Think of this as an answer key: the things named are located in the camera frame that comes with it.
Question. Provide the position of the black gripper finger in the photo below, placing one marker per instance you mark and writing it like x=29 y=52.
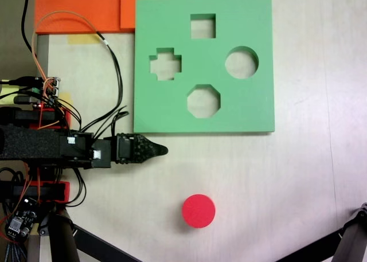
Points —
x=149 y=149

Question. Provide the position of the red cylinder block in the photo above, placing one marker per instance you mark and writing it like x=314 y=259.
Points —
x=198 y=211

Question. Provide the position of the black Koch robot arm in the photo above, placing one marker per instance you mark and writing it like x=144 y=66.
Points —
x=34 y=144

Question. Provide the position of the large flat orange block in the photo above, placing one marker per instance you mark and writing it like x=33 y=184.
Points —
x=77 y=7

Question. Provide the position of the red and black table clamp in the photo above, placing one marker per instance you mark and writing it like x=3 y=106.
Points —
x=61 y=191
x=64 y=119

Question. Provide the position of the small yellow tape piece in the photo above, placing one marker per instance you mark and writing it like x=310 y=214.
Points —
x=66 y=97

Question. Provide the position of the circuit board with red LED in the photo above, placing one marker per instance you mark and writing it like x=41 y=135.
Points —
x=49 y=88

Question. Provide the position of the black tripod brace bar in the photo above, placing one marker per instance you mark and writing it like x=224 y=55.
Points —
x=100 y=244
x=312 y=249

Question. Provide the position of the green shape sorting board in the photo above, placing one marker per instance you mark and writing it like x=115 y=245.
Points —
x=243 y=110

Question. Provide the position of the black tripod leg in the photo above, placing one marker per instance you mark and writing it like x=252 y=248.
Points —
x=64 y=242
x=354 y=236

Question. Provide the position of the wide yellow tape strip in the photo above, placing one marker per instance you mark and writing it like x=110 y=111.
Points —
x=83 y=39

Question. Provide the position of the yellow sticky note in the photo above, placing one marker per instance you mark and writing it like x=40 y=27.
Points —
x=7 y=97

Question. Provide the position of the black circuit board with capacitors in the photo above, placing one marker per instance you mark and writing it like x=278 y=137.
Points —
x=20 y=223

